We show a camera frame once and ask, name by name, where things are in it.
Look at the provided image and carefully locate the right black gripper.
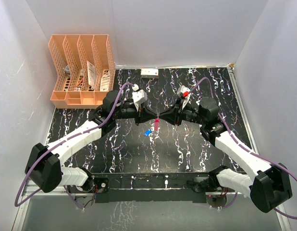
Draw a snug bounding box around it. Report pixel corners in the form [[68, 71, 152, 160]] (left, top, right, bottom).
[[159, 98, 207, 126]]

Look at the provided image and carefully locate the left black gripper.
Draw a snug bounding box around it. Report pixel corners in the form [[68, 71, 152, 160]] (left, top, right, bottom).
[[113, 103, 158, 126]]

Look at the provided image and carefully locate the pink strap keyring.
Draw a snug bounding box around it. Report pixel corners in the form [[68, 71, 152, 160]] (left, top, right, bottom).
[[154, 118, 160, 131]]

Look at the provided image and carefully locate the key with blue tag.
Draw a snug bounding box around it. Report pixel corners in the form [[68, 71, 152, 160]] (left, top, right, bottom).
[[144, 129, 154, 137]]

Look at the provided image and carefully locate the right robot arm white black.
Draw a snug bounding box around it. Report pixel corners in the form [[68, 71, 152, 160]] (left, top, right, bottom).
[[159, 97, 293, 213]]

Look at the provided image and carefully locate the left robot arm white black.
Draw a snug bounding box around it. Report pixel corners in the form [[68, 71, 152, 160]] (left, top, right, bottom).
[[25, 90, 157, 193]]

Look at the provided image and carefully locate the white small cardboard box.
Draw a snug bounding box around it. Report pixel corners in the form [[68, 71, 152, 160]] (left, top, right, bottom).
[[140, 68, 159, 78]]

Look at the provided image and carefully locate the white labelled packet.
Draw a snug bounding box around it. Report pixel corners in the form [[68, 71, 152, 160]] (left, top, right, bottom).
[[99, 72, 111, 92]]

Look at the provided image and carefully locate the white paper packet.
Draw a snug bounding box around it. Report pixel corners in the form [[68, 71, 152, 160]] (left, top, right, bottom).
[[87, 61, 96, 90]]

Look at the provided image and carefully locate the orange plastic file organizer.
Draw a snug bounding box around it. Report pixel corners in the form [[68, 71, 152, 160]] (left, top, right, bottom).
[[49, 35, 115, 109]]

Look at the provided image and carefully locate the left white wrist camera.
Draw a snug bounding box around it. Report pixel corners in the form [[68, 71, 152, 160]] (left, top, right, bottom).
[[132, 84, 148, 111]]

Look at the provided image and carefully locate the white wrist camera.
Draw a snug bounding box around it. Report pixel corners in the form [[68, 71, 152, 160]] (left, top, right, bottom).
[[177, 85, 190, 109], [132, 84, 148, 111]]

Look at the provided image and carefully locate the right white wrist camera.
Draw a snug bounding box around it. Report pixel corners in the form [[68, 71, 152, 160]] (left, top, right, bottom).
[[177, 85, 190, 109]]

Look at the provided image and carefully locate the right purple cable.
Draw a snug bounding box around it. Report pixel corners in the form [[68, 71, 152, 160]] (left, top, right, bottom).
[[188, 77, 297, 219]]

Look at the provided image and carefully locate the purple cable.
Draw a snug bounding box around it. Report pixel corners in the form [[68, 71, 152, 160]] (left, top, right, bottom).
[[188, 77, 297, 219], [14, 82, 139, 207]]

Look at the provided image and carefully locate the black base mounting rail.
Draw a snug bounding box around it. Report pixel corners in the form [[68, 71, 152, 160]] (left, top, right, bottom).
[[66, 168, 238, 205]]

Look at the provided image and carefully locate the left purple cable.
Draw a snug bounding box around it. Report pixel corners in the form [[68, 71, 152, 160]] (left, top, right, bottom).
[[14, 82, 139, 207]]

